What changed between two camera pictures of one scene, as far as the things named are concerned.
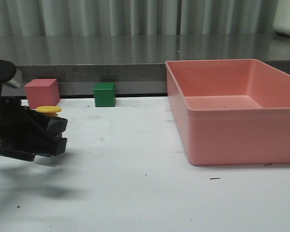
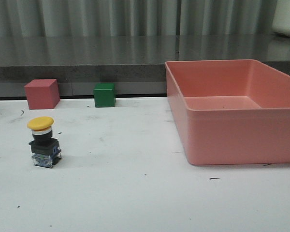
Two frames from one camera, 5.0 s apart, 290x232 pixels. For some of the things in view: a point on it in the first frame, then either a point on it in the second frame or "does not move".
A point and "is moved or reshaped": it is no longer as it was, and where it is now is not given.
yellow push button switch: [49, 110] is moved or reshaped
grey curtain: [32, 18] does not move
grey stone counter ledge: [136, 63] does not move
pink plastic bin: [237, 111] does not move
